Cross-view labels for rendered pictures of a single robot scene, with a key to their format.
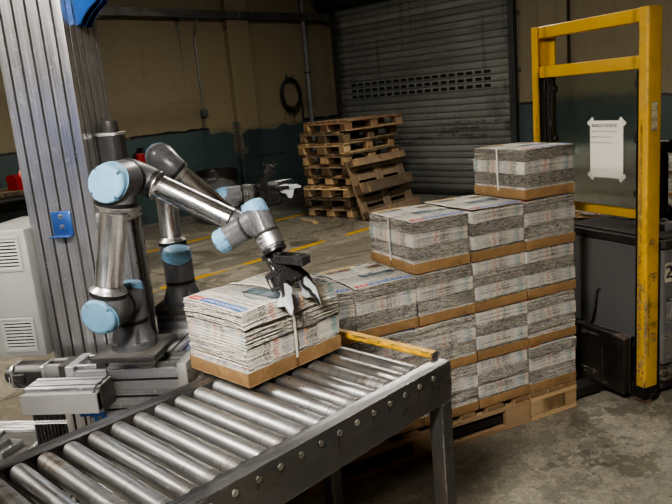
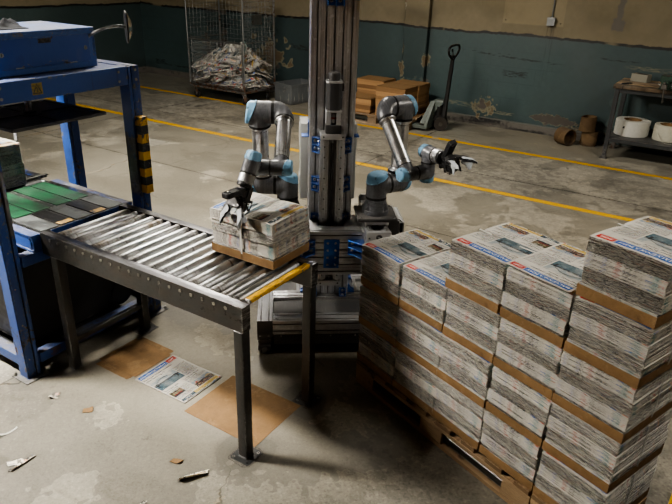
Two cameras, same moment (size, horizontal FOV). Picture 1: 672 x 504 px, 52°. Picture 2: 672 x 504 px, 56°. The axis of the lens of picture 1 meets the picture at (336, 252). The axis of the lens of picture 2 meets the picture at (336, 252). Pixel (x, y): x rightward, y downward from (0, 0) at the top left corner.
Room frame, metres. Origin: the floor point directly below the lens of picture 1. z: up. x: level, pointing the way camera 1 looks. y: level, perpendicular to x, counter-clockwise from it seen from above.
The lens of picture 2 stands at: (1.76, -2.55, 2.08)
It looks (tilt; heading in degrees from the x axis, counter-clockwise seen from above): 24 degrees down; 77
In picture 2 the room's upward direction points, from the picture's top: 2 degrees clockwise
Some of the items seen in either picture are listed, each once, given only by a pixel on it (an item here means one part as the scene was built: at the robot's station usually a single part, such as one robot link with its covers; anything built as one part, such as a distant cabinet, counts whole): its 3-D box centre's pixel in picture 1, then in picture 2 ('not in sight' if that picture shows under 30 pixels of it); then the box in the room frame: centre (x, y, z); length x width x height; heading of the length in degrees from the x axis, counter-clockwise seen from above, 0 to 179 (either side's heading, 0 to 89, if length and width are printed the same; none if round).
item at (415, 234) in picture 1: (417, 237); (503, 265); (3.00, -0.37, 0.95); 0.38 x 0.29 x 0.23; 25
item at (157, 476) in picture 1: (140, 466); (145, 241); (1.48, 0.50, 0.77); 0.47 x 0.05 x 0.05; 45
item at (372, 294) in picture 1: (400, 355); (465, 355); (2.94, -0.25, 0.42); 1.17 x 0.39 x 0.83; 114
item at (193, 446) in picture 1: (187, 444); (164, 247); (1.57, 0.41, 0.77); 0.47 x 0.05 x 0.05; 45
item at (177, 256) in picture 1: (177, 262); (377, 183); (2.73, 0.64, 0.98); 0.13 x 0.12 x 0.14; 18
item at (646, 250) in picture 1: (645, 206); not in sight; (3.12, -1.44, 0.97); 0.09 x 0.09 x 1.75; 24
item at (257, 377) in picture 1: (239, 362); (243, 240); (1.96, 0.32, 0.83); 0.29 x 0.16 x 0.04; 45
